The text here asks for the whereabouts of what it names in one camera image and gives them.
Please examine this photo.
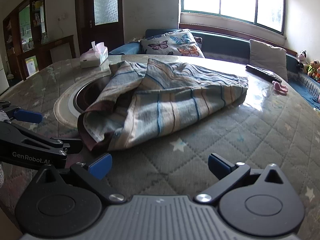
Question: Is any dark wooden side table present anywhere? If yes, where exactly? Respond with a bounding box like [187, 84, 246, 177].
[39, 35, 76, 66]

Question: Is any dark wooden door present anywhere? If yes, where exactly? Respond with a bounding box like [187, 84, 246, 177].
[75, 0, 124, 54]

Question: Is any round induction cooktop inset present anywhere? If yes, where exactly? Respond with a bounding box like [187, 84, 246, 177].
[54, 73, 110, 128]

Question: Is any orange plush toy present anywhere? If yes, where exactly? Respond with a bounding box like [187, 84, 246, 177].
[307, 60, 320, 82]

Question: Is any blue striped garment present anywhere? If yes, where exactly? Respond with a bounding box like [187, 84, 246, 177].
[77, 59, 248, 151]

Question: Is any black remote control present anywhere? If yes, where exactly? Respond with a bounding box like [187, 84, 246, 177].
[246, 64, 282, 83]

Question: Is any white tissue box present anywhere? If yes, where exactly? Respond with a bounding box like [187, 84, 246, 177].
[80, 41, 108, 68]

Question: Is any butterfly print pillow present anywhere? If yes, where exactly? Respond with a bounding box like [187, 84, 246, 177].
[140, 29, 204, 58]

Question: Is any dark wooden display cabinet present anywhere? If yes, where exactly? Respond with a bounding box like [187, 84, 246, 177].
[3, 0, 47, 83]

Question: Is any blue bench sofa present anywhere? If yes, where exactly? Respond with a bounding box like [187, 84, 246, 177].
[109, 30, 319, 109]

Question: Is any cow plush toy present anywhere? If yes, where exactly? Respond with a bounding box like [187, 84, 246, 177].
[297, 50, 309, 74]

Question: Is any white refrigerator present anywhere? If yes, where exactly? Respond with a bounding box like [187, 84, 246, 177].
[0, 56, 9, 94]

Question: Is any grey quilted star table cover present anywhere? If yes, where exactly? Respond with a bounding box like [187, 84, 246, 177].
[1, 59, 319, 239]

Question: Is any grey square cushion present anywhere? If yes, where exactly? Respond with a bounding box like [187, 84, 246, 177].
[249, 39, 288, 81]

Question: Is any window with green frame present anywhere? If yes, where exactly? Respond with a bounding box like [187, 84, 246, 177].
[182, 0, 285, 34]

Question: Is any pink small cloth item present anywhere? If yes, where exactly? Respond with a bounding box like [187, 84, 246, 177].
[272, 81, 289, 96]

